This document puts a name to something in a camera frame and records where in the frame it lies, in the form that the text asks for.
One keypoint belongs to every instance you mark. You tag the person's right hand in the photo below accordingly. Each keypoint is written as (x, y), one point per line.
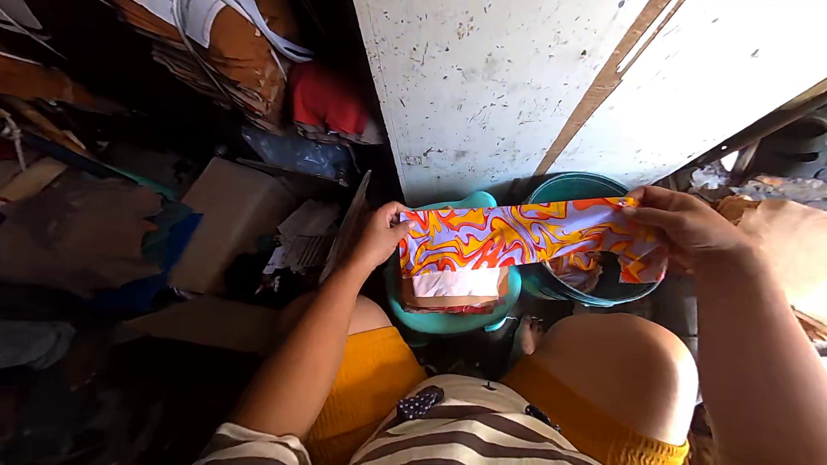
(701, 226)

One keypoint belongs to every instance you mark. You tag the person's left hand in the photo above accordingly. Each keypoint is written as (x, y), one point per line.
(375, 240)

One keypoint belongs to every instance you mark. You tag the person's right index finger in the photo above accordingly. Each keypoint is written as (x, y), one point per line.
(652, 195)

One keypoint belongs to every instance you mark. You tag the person's left fingers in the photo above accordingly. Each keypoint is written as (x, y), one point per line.
(391, 210)

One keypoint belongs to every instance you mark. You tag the person's left thumb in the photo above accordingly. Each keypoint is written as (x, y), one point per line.
(402, 227)

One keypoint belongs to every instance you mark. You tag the person's right thumb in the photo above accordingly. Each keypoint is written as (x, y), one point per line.
(648, 216)

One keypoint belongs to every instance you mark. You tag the orange purple swirl fabric strip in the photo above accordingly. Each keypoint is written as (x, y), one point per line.
(517, 234)

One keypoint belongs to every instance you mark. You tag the person's right forearm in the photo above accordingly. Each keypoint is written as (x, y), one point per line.
(756, 349)

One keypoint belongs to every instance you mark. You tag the thin upright board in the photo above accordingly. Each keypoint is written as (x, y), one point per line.
(349, 226)

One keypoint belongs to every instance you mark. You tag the green plastic bucket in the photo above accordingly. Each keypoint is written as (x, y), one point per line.
(588, 187)

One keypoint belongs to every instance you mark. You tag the white cloth piece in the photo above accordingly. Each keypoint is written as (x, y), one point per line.
(455, 285)

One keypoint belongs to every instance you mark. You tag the brown cardboard piece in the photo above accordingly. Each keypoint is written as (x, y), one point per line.
(452, 301)

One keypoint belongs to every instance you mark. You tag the swirl fabric scraps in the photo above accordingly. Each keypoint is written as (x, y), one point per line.
(577, 270)

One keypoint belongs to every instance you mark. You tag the printed paper scraps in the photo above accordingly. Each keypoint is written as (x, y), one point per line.
(302, 236)

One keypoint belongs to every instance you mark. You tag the turquoise plastic stool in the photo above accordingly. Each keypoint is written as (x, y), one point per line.
(413, 323)

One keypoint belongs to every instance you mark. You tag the dark red cloth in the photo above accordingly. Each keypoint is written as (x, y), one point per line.
(455, 310)

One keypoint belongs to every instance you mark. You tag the clear plastic bag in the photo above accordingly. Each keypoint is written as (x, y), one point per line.
(297, 153)

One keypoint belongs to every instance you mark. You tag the dark wooden beam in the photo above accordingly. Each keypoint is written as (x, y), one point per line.
(756, 127)

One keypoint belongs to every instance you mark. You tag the bright red cloth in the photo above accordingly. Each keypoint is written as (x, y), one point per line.
(326, 100)

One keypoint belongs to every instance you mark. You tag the large beige cardboard sheet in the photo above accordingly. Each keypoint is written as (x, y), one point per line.
(785, 248)

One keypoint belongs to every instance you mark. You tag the person's legs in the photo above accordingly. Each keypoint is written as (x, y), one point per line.
(614, 361)

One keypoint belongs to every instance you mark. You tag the white speckled panel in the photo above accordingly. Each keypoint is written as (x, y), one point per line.
(491, 97)

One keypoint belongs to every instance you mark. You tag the cardboard box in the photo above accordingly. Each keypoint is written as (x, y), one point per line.
(226, 219)

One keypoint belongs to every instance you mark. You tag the stack of brown cardboard sheets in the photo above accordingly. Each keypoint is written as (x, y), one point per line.
(242, 58)

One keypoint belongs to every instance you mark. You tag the blue plastic sheet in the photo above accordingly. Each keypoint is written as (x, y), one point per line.
(178, 245)

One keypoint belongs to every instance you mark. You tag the person's body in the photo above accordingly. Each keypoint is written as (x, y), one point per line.
(471, 433)

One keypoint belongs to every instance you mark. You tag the flat dark cardboard flap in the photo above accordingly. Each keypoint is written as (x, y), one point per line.
(200, 323)

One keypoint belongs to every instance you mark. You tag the crumpled brown paper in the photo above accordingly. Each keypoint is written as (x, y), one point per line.
(77, 232)

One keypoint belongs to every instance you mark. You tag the grey cloth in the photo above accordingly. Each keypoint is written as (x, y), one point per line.
(32, 343)

